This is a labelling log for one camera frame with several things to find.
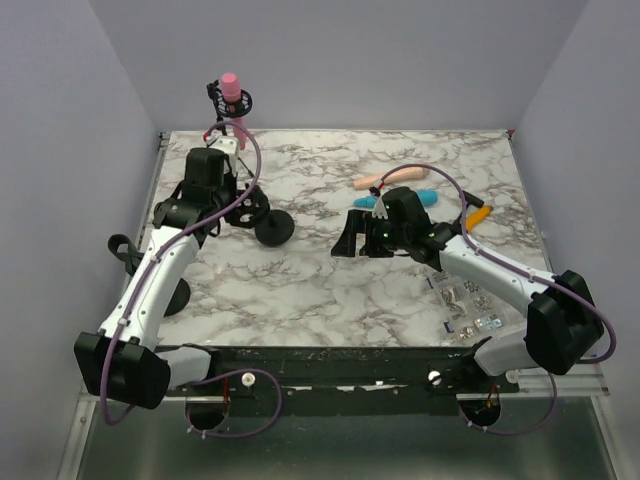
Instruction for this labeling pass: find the blue microphone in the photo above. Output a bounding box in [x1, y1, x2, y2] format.
[353, 190, 438, 209]

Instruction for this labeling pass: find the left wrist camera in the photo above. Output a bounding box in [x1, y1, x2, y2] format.
[204, 133, 240, 171]

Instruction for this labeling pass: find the black clip mic stand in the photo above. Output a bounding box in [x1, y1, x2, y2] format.
[107, 234, 191, 318]

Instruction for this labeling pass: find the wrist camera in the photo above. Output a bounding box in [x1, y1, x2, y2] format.
[370, 186, 388, 220]
[204, 133, 240, 171]

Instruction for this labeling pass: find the black tripod mic stand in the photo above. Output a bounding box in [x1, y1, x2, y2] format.
[206, 72, 253, 151]

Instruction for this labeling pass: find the beige microphone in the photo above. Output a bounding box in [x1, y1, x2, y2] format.
[353, 166, 431, 190]

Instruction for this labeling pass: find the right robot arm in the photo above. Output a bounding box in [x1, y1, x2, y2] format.
[331, 187, 605, 392]

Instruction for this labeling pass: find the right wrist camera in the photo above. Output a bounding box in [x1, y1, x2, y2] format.
[370, 186, 388, 220]

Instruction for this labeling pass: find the orange handled tool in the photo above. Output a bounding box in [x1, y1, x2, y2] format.
[463, 191, 491, 232]

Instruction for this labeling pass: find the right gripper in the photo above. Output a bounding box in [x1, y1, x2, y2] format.
[331, 209, 410, 258]

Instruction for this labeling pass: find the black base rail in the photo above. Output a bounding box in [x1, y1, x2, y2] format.
[149, 344, 606, 416]

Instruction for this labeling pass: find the pink microphone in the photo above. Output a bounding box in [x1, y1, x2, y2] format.
[220, 72, 247, 150]

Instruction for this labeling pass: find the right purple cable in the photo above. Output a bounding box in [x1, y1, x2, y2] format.
[377, 164, 617, 435]

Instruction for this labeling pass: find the black shock-mount mic stand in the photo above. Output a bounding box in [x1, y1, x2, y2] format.
[244, 186, 295, 248]

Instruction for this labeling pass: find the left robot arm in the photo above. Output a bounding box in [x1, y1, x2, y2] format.
[74, 139, 259, 409]

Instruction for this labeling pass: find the clear plastic parts box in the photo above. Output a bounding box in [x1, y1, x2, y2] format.
[427, 272, 505, 344]

